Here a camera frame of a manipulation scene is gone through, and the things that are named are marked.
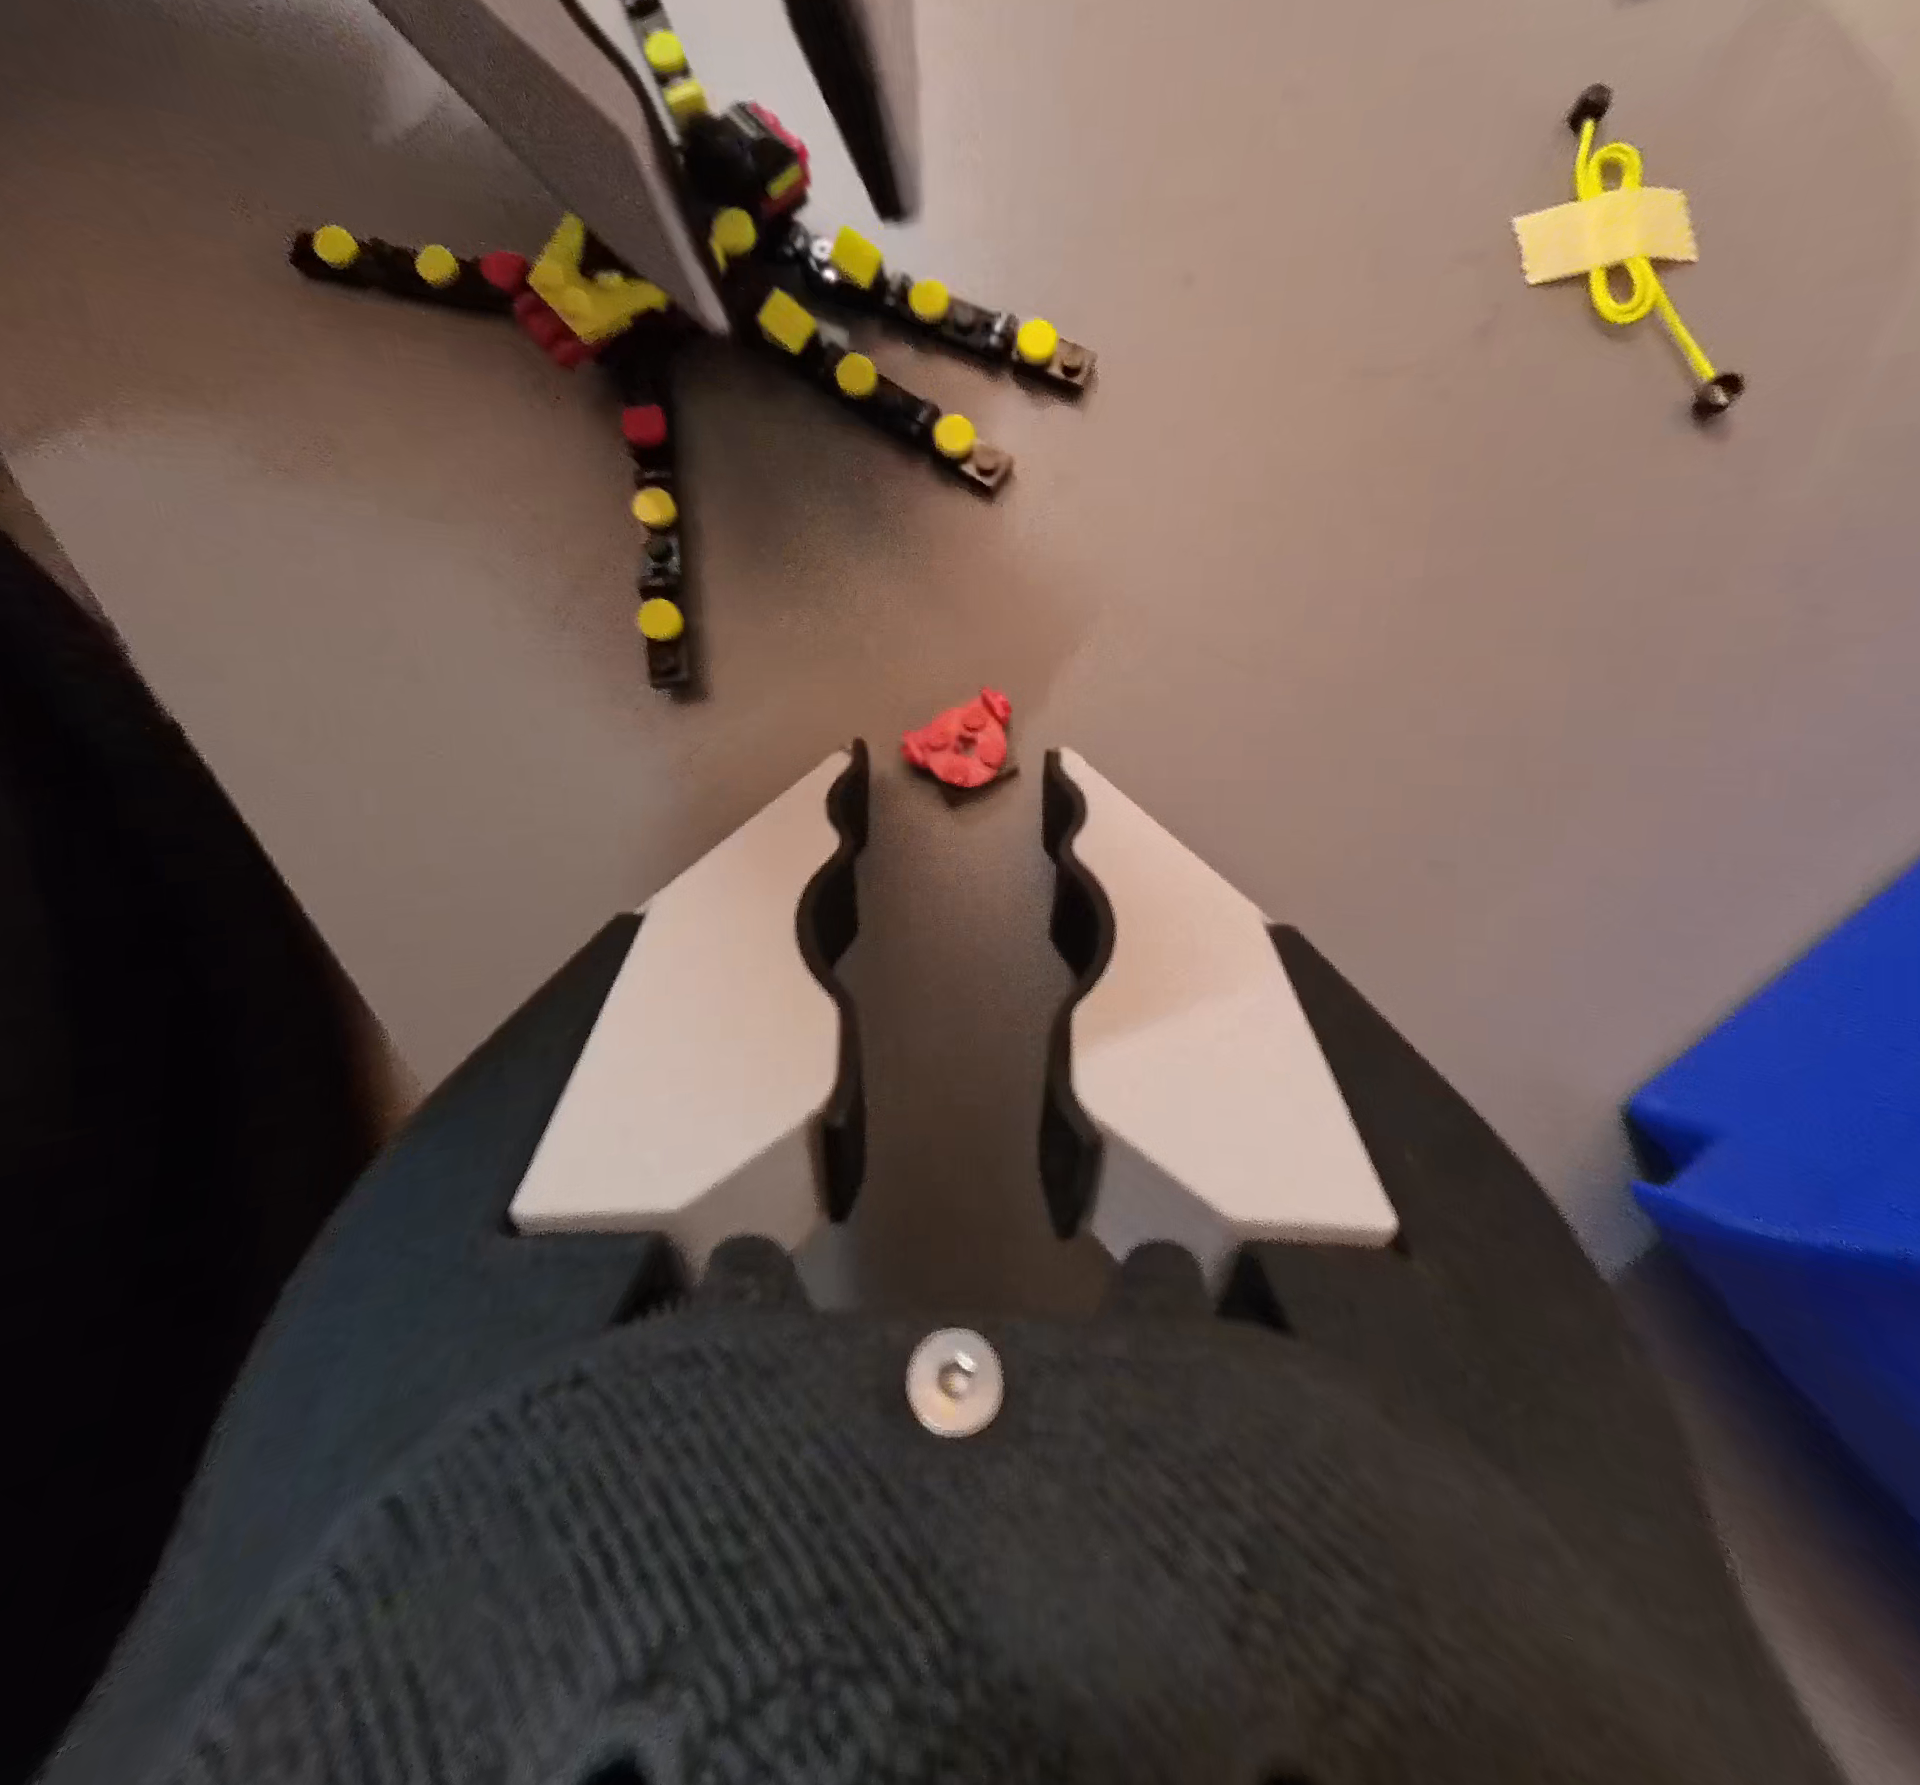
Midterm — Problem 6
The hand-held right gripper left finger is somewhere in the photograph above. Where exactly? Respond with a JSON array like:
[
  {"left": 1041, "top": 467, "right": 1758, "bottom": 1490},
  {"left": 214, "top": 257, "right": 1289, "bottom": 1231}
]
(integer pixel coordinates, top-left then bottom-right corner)
[{"left": 510, "top": 739, "right": 871, "bottom": 1277}]

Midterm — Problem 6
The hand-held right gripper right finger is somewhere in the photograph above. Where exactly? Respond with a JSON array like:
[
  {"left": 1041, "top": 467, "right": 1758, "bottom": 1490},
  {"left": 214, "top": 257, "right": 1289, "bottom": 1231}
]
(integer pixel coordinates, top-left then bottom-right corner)
[{"left": 1041, "top": 748, "right": 1404, "bottom": 1277}]

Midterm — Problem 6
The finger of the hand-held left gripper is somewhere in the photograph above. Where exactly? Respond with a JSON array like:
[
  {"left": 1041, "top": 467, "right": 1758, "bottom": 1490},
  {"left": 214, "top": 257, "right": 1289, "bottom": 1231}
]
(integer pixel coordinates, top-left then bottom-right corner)
[
  {"left": 749, "top": 0, "right": 919, "bottom": 222},
  {"left": 248, "top": 0, "right": 737, "bottom": 338}
]

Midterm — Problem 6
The black yellow lego spider model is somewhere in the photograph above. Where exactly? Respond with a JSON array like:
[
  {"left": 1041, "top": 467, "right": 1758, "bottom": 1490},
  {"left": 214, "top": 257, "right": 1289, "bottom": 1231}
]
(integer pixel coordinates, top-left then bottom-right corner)
[{"left": 289, "top": 0, "right": 1100, "bottom": 699}]

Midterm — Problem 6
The red round lego piece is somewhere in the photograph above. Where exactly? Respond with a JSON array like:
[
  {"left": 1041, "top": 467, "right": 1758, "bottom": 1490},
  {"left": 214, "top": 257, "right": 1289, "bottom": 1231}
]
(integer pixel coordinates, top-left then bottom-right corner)
[{"left": 900, "top": 686, "right": 1023, "bottom": 801}]

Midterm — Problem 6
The person's dark knit sweater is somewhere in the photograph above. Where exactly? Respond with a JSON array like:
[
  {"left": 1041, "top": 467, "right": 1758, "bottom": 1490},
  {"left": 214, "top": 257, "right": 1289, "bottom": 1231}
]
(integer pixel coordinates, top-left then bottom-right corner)
[{"left": 0, "top": 466, "right": 422, "bottom": 1785}]

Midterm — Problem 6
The blue plastic bin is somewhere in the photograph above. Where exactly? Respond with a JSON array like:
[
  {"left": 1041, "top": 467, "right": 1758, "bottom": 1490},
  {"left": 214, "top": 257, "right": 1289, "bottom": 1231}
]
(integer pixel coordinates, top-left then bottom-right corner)
[{"left": 1623, "top": 862, "right": 1920, "bottom": 1519}]

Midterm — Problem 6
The yellow elastic cord with tape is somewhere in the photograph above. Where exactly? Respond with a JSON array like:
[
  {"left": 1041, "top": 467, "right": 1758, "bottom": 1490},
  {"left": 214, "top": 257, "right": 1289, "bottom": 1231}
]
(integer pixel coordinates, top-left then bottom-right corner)
[{"left": 1512, "top": 84, "right": 1746, "bottom": 425}]

